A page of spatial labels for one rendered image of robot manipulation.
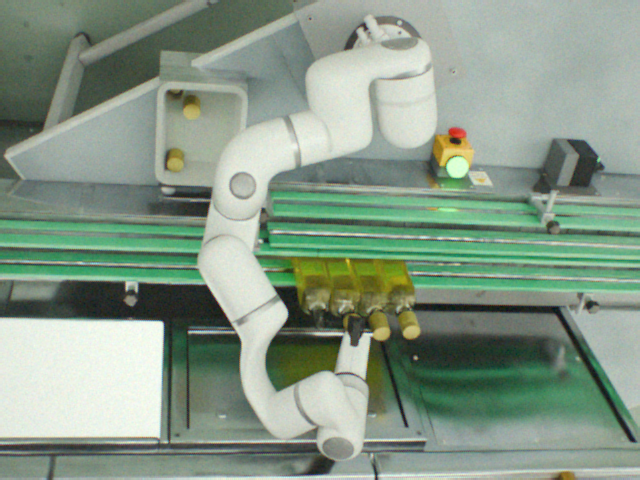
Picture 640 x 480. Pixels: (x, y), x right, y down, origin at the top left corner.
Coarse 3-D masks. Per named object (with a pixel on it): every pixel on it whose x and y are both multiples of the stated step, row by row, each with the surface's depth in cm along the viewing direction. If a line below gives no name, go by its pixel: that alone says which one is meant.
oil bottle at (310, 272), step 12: (300, 264) 164; (312, 264) 164; (324, 264) 165; (300, 276) 161; (312, 276) 161; (324, 276) 162; (300, 288) 161; (312, 288) 158; (324, 288) 158; (300, 300) 160; (312, 300) 157; (324, 300) 157
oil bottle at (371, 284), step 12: (360, 264) 168; (372, 264) 168; (360, 276) 164; (372, 276) 165; (360, 288) 161; (372, 288) 161; (384, 288) 162; (360, 300) 161; (372, 300) 159; (384, 300) 160; (360, 312) 161; (384, 312) 161
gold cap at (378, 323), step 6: (378, 312) 157; (372, 318) 156; (378, 318) 155; (384, 318) 156; (372, 324) 155; (378, 324) 154; (384, 324) 154; (372, 330) 154; (378, 330) 154; (384, 330) 154; (378, 336) 155; (384, 336) 155
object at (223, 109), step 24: (216, 96) 164; (240, 96) 159; (168, 120) 166; (192, 120) 167; (216, 120) 167; (240, 120) 161; (168, 144) 169; (192, 144) 170; (216, 144) 170; (192, 168) 170; (216, 168) 171
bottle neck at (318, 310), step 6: (312, 306) 156; (318, 306) 156; (324, 306) 157; (312, 312) 155; (318, 312) 154; (324, 312) 155; (312, 318) 154; (318, 318) 153; (324, 318) 153; (318, 324) 155; (324, 324) 154
